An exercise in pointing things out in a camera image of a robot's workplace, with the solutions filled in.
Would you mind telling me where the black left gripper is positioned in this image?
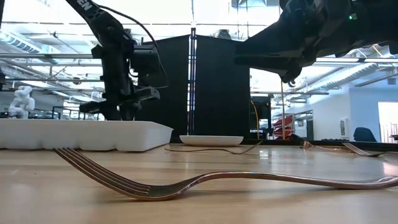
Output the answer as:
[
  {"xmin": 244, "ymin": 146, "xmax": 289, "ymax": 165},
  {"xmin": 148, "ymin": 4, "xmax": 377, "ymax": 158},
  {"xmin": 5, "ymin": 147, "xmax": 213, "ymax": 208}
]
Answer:
[{"xmin": 79, "ymin": 43, "xmax": 161, "ymax": 121}]

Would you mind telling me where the white round plate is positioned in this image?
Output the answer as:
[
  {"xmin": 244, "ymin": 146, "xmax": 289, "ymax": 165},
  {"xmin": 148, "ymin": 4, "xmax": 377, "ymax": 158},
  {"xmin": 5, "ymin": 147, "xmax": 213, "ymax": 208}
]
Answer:
[{"xmin": 178, "ymin": 134, "xmax": 245, "ymax": 147}]

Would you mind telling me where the white robot figure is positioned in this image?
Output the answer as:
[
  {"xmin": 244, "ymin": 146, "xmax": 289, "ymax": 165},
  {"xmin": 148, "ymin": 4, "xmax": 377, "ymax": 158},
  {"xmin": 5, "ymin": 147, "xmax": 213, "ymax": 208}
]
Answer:
[{"xmin": 7, "ymin": 85, "xmax": 36, "ymax": 119}]

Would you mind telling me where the copper spoon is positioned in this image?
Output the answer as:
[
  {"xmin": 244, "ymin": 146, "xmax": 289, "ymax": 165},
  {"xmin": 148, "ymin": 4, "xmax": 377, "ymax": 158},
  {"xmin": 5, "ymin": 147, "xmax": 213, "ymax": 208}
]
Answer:
[{"xmin": 302, "ymin": 139, "xmax": 354, "ymax": 153}]

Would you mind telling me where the white wall box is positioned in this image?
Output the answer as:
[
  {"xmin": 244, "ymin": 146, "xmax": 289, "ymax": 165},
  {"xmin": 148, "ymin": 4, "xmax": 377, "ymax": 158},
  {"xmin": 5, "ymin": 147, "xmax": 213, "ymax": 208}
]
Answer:
[{"xmin": 339, "ymin": 117, "xmax": 349, "ymax": 138}]

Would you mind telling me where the yellow cable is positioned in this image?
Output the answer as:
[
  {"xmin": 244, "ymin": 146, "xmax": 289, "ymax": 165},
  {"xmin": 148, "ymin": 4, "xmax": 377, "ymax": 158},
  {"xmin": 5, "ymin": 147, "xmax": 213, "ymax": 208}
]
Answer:
[{"xmin": 251, "ymin": 100, "xmax": 261, "ymax": 140}]

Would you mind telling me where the white cutlery organizer tray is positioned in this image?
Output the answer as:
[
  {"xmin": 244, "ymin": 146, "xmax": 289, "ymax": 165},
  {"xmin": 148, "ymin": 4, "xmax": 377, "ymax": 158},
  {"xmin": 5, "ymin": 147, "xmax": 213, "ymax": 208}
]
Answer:
[{"xmin": 0, "ymin": 118, "xmax": 174, "ymax": 152}]

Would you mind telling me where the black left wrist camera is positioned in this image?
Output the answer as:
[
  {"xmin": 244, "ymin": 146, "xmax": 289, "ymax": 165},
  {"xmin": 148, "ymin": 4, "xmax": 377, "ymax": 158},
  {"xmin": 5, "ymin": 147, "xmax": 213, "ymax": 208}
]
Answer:
[{"xmin": 132, "ymin": 45, "xmax": 162, "ymax": 77}]

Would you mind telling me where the black equipment cabinet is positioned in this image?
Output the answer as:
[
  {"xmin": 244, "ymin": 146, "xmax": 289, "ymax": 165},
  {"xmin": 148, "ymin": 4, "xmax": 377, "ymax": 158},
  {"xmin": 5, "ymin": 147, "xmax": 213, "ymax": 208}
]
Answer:
[{"xmin": 250, "ymin": 95, "xmax": 272, "ymax": 140}]

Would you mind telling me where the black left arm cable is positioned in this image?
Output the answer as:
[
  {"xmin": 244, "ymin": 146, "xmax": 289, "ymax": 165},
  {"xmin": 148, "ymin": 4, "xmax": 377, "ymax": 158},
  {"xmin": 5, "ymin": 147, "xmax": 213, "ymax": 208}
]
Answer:
[{"xmin": 98, "ymin": 3, "xmax": 170, "ymax": 90}]

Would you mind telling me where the black folding screen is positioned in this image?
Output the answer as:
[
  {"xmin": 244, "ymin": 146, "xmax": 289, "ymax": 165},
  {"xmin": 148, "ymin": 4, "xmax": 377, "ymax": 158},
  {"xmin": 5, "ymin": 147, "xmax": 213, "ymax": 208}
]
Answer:
[{"xmin": 134, "ymin": 27, "xmax": 252, "ymax": 139}]

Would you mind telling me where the black office chair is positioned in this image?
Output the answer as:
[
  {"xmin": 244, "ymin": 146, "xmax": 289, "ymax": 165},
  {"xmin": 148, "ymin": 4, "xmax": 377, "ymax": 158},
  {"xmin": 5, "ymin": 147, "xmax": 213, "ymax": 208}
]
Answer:
[{"xmin": 353, "ymin": 126, "xmax": 378, "ymax": 142}]

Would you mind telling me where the black metal rack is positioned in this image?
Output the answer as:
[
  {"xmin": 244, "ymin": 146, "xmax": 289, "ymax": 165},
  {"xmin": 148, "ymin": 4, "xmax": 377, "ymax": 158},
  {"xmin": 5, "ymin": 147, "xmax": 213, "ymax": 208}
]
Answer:
[{"xmin": 51, "ymin": 105, "xmax": 106, "ymax": 121}]

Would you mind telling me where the red rack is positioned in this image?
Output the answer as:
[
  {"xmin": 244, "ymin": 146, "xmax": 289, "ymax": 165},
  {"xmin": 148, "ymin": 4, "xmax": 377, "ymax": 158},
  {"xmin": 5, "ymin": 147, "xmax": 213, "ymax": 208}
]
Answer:
[{"xmin": 272, "ymin": 114, "xmax": 294, "ymax": 140}]

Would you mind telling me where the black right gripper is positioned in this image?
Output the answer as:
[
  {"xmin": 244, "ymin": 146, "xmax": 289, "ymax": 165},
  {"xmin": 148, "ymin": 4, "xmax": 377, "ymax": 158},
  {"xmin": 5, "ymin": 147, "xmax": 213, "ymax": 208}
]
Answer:
[{"xmin": 234, "ymin": 0, "xmax": 355, "ymax": 82}]

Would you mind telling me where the white ventilation duct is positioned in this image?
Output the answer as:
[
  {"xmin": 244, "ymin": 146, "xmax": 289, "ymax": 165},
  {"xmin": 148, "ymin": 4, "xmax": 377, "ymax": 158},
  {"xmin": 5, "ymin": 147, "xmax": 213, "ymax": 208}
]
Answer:
[
  {"xmin": 0, "ymin": 30, "xmax": 43, "ymax": 54},
  {"xmin": 306, "ymin": 62, "xmax": 389, "ymax": 93}
]

